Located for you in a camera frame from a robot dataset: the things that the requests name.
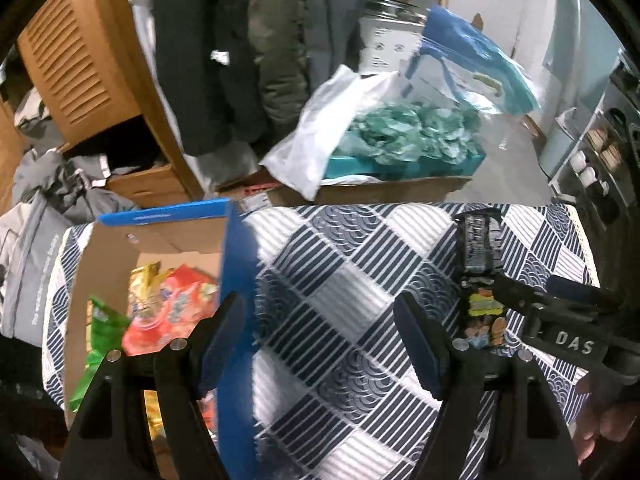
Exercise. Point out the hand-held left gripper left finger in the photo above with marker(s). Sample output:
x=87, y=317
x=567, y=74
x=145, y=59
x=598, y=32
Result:
x=220, y=345

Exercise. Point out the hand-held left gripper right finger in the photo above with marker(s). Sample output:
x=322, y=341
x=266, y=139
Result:
x=425, y=355

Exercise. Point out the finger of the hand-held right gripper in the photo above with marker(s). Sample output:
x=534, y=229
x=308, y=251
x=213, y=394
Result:
x=515, y=297
x=575, y=291

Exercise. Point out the red orange snack packet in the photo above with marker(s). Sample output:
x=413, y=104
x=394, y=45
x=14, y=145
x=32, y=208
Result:
x=170, y=315

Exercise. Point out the black snack packet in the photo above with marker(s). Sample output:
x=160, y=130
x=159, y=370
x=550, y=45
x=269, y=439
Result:
x=477, y=250

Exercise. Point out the blue cardboard box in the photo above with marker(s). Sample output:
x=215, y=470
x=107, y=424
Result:
x=240, y=270

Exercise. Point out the gold snack packet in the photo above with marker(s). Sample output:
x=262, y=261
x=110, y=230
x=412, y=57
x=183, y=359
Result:
x=142, y=285

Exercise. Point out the green snack packet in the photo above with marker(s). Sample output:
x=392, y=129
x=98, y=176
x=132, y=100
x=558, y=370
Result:
x=102, y=335

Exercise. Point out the person's right hand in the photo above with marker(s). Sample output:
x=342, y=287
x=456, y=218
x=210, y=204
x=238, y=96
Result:
x=600, y=425

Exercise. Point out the blue white checked tablecloth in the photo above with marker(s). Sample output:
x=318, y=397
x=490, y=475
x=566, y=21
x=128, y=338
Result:
x=350, y=280

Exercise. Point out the white cup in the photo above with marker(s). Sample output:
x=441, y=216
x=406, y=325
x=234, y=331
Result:
x=589, y=176
x=578, y=161

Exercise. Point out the shelf rack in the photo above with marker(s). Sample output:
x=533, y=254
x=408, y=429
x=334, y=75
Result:
x=610, y=150

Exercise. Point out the brown cardboard box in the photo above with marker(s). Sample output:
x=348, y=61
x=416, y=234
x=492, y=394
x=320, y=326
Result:
x=380, y=190

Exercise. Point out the grey fabric bag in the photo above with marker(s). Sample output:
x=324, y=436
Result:
x=30, y=270

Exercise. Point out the white plastic bag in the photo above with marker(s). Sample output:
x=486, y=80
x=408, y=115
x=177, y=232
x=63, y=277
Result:
x=310, y=145

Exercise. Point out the grey clothes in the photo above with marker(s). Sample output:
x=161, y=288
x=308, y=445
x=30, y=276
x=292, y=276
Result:
x=65, y=180

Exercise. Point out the blue zip plastic bag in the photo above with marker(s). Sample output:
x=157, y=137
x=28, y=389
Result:
x=470, y=45

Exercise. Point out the dark hanging jacket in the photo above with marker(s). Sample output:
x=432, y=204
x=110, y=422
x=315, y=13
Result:
x=210, y=85

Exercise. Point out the white lidded bucket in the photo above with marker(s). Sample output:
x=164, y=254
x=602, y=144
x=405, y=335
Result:
x=385, y=40

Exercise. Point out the olive hanging jacket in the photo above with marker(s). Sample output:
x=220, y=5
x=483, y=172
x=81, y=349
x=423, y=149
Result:
x=285, y=60

